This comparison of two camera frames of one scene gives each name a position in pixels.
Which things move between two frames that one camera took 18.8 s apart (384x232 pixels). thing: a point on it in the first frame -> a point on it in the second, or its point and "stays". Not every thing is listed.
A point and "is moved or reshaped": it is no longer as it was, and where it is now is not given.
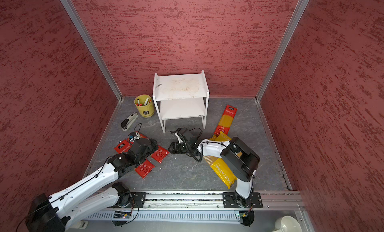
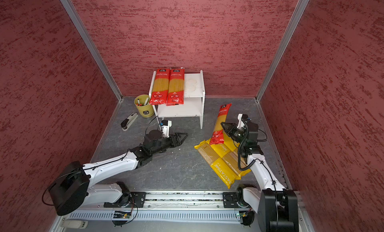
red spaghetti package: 160,154 -> 176,90
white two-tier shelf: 180,96 stays
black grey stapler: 129,121 stays
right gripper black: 176,149 -> 227,130
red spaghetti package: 144,168 -> 160,90
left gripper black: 154,145 -> 178,141
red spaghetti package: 225,122 is moved or reshaped
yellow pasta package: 225,173 stays
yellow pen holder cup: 145,105 stays
